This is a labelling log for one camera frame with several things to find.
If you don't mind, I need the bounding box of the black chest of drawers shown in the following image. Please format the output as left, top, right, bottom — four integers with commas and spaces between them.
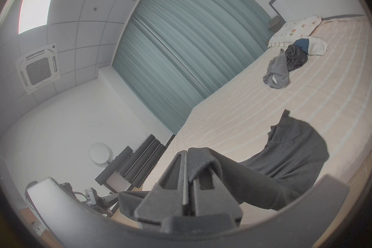
118, 134, 167, 190

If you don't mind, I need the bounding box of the square ceiling light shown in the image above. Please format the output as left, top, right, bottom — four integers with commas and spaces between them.
18, 0, 55, 35

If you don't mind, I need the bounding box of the ceiling air conditioner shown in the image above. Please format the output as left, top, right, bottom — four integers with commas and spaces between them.
15, 43, 61, 95

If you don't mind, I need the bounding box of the dark blue garment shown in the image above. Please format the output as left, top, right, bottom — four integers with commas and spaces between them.
293, 38, 310, 53

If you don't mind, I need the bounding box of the bed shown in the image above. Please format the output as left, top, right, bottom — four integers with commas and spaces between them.
139, 0, 372, 225

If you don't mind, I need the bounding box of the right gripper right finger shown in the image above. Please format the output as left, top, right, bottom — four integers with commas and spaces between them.
190, 170, 244, 225

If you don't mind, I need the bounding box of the white garment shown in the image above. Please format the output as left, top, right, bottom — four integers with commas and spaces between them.
305, 37, 330, 56

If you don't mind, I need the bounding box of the black T-shirt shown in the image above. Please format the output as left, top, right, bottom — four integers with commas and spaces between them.
118, 109, 330, 221

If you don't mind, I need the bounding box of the white printed pillow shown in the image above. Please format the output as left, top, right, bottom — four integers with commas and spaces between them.
267, 16, 322, 48

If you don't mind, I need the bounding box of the blue-green curtain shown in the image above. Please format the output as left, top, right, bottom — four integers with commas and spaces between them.
132, 0, 275, 96
112, 16, 211, 135

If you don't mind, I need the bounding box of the grey garment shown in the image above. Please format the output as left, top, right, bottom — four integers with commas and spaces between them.
263, 49, 291, 89

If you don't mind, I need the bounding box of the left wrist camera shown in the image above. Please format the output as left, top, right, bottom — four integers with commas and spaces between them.
84, 187, 98, 206

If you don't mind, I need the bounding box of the round mirror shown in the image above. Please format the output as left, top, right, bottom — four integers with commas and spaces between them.
89, 142, 112, 166

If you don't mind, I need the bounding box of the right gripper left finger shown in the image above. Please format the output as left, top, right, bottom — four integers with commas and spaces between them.
136, 150, 189, 227

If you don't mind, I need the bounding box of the grey bedside table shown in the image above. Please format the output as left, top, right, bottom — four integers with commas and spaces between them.
267, 17, 281, 31

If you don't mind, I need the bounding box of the black shiny garment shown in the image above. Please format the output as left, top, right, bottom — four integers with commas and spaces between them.
285, 44, 308, 72

